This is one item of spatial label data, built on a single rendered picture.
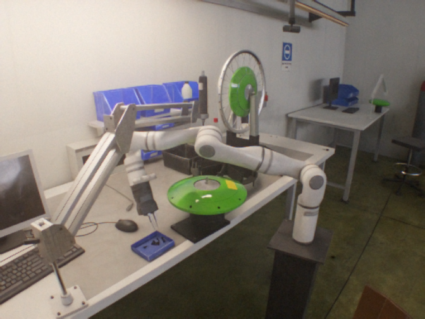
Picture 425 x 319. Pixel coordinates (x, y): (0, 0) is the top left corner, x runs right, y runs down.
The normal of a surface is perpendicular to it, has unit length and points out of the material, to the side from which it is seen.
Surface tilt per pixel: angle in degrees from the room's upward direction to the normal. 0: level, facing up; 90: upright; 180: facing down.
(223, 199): 21
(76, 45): 90
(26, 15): 90
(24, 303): 0
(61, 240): 90
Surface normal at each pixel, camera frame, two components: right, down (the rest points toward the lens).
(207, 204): 0.01, -0.73
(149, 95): 0.75, 0.23
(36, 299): 0.00, -0.94
